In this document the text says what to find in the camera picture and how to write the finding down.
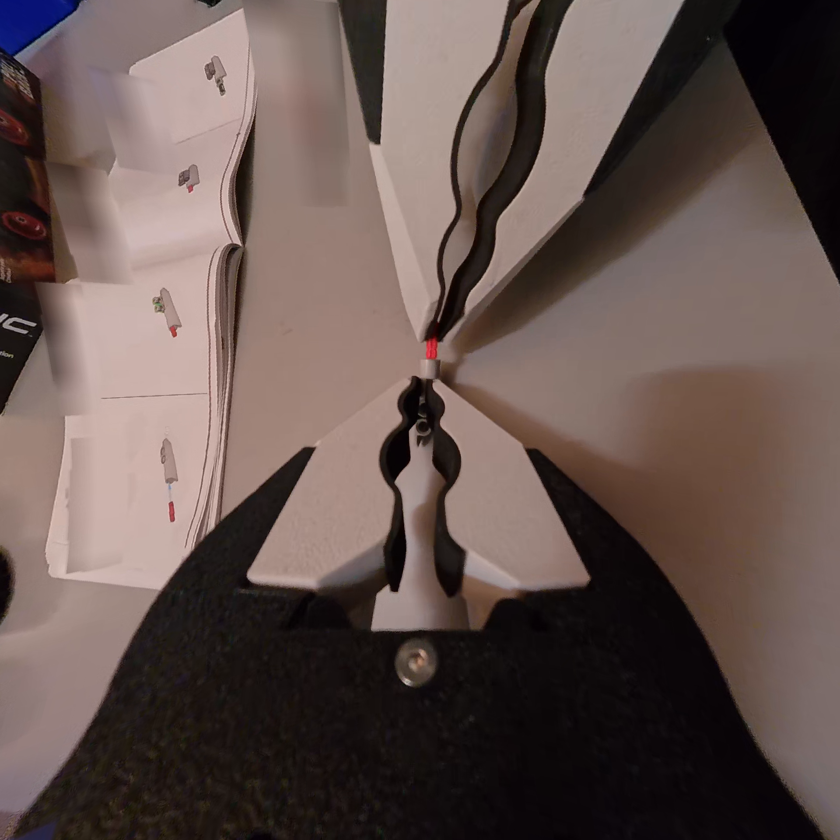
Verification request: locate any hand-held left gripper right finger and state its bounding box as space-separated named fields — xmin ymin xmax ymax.
xmin=423 ymin=379 xmax=590 ymax=595

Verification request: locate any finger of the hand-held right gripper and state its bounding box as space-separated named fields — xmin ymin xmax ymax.
xmin=436 ymin=0 xmax=676 ymax=341
xmin=369 ymin=0 xmax=511 ymax=341

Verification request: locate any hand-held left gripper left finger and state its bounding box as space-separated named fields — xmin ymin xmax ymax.
xmin=247 ymin=377 xmax=421 ymax=592

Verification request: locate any grey toy connector piece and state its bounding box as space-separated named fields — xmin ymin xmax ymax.
xmin=412 ymin=357 xmax=442 ymax=454

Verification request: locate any open instruction booklet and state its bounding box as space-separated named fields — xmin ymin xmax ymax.
xmin=45 ymin=7 xmax=260 ymax=588

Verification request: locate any blue plastic bin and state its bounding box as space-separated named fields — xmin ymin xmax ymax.
xmin=0 ymin=0 xmax=83 ymax=61

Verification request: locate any black toy set box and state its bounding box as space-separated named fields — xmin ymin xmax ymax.
xmin=0 ymin=47 xmax=72 ymax=416

